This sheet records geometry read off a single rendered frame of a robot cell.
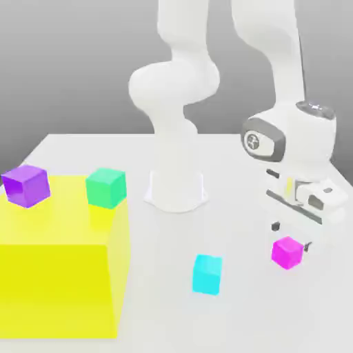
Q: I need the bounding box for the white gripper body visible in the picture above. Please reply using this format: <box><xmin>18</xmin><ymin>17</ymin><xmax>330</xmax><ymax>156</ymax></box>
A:
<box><xmin>265</xmin><ymin>188</ymin><xmax>347</xmax><ymax>244</ymax></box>

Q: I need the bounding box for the small magenta cube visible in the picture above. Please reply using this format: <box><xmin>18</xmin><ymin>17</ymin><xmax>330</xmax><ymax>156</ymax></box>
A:
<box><xmin>271</xmin><ymin>236</ymin><xmax>305</xmax><ymax>271</ymax></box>

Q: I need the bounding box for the small cyan cube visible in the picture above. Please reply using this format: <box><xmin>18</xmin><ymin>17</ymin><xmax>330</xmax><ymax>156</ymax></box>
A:
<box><xmin>192</xmin><ymin>254</ymin><xmax>223</xmax><ymax>296</ymax></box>

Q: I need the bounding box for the small green cube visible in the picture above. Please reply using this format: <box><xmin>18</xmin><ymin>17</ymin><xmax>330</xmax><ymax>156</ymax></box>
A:
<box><xmin>85</xmin><ymin>167</ymin><xmax>128</xmax><ymax>210</ymax></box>

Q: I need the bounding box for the small purple cube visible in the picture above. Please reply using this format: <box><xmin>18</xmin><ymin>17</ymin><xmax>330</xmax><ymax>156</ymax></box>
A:
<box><xmin>1</xmin><ymin>164</ymin><xmax>52</xmax><ymax>210</ymax></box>

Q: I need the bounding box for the large yellow box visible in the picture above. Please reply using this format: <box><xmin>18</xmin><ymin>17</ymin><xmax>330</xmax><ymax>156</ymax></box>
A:
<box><xmin>0</xmin><ymin>174</ymin><xmax>132</xmax><ymax>341</ymax></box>

